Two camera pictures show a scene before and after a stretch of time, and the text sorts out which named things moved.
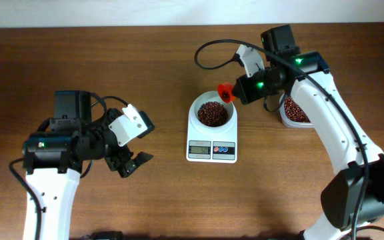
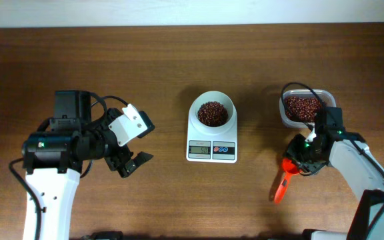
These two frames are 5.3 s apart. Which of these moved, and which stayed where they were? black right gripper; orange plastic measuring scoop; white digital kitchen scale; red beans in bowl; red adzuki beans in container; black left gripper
Moved: orange plastic measuring scoop; black right gripper
Stayed: white digital kitchen scale; red adzuki beans in container; red beans in bowl; black left gripper
